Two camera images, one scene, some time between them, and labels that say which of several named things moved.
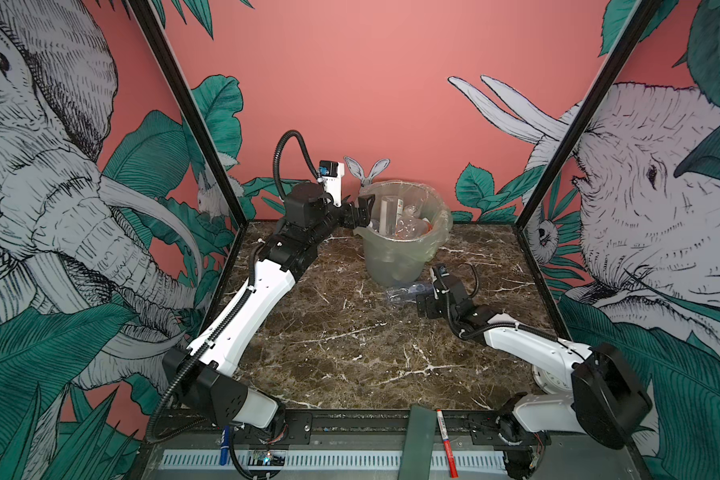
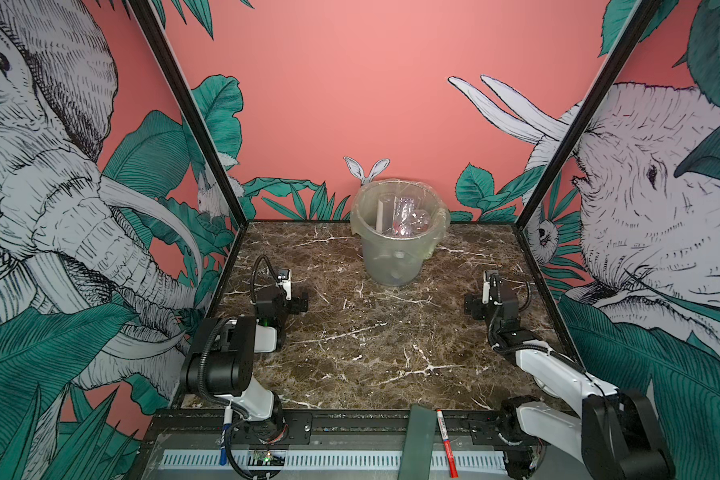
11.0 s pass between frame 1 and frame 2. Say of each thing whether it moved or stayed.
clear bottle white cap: moved
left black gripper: moved
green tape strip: stayed
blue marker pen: stayed
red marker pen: stayed
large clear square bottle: stayed
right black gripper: moved
